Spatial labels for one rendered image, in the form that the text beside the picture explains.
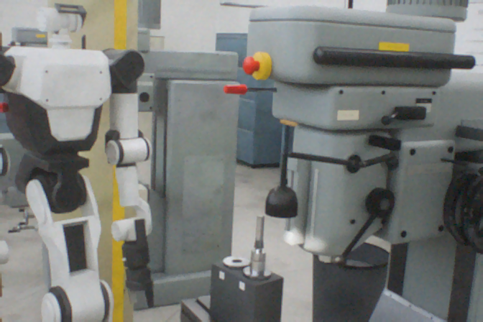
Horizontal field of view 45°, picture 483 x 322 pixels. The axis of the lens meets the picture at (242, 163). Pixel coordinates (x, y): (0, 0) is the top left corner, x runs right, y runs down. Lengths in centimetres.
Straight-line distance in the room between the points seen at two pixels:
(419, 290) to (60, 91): 118
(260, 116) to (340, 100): 747
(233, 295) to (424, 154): 76
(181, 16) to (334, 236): 979
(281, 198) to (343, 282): 223
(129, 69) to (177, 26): 914
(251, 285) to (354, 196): 54
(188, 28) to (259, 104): 292
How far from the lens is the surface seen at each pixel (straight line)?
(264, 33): 132
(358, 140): 136
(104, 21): 296
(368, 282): 347
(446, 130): 154
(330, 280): 347
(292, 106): 138
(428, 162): 150
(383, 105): 137
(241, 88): 139
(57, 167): 179
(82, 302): 182
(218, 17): 1132
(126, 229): 194
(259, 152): 883
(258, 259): 182
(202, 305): 211
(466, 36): 670
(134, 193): 194
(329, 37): 124
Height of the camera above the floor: 180
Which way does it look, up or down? 11 degrees down
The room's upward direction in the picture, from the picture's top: 3 degrees clockwise
